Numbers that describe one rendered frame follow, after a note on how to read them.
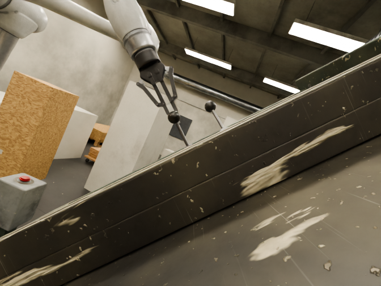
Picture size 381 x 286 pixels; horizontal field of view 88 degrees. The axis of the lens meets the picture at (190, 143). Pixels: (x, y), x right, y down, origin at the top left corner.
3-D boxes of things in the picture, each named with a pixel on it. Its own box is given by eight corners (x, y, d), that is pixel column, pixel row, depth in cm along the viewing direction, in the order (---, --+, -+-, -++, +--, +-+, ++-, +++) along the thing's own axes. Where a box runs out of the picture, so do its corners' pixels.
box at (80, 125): (56, 145, 424) (73, 104, 420) (80, 158, 412) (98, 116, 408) (5, 143, 325) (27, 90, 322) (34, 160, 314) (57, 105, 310)
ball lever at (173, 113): (185, 154, 62) (166, 114, 61) (195, 148, 61) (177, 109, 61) (185, 155, 58) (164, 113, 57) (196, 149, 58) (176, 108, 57)
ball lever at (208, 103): (221, 139, 61) (203, 108, 67) (232, 134, 60) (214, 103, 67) (220, 134, 57) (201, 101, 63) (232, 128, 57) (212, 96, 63)
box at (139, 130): (116, 179, 385) (152, 96, 378) (142, 193, 374) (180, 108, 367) (83, 187, 296) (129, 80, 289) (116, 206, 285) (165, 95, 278)
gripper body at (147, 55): (158, 54, 65) (170, 79, 66) (135, 65, 66) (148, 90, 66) (154, 43, 58) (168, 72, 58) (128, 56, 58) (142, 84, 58)
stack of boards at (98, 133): (115, 137, 808) (119, 127, 807) (136, 148, 790) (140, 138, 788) (67, 131, 567) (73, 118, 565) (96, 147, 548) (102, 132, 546)
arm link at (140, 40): (128, 51, 66) (135, 67, 66) (118, 37, 57) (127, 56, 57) (152, 38, 66) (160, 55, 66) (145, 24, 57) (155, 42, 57)
